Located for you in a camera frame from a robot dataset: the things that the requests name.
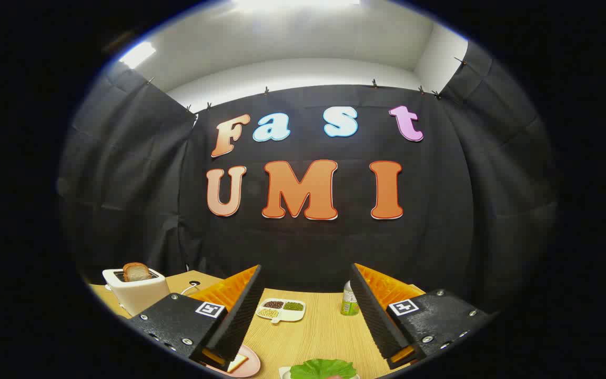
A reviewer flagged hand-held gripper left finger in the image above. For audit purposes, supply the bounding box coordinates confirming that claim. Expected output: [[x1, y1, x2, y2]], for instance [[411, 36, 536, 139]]
[[127, 264, 265, 372]]

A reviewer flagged toasted bread slice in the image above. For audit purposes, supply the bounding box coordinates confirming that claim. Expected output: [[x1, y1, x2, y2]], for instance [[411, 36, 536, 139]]
[[123, 262, 152, 282]]

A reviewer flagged ceiling light panel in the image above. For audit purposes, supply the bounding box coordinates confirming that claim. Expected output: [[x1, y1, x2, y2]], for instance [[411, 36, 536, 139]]
[[232, 0, 361, 11], [119, 41, 156, 69]]

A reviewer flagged pink plate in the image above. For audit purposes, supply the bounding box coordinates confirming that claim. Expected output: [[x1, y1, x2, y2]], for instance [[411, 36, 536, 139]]
[[206, 345, 261, 378]]

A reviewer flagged black backdrop cloth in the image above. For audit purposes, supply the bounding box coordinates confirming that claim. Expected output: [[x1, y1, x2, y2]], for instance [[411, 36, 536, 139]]
[[57, 39, 559, 316]]

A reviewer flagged white toaster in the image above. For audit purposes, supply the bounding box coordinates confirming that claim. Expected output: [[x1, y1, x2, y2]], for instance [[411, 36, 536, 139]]
[[102, 266, 171, 317]]

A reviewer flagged green drink bottle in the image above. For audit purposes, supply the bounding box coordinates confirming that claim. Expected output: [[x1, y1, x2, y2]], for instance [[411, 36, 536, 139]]
[[340, 281, 360, 316]]

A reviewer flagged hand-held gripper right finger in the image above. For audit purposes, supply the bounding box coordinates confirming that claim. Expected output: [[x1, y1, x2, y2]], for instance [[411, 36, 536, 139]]
[[350, 263, 494, 370]]

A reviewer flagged green lettuce leaf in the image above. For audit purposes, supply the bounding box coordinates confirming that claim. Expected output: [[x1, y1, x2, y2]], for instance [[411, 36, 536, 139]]
[[289, 359, 357, 379]]

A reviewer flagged white divided dish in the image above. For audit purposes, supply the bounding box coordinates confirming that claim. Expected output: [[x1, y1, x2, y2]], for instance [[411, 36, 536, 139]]
[[256, 298, 306, 324]]

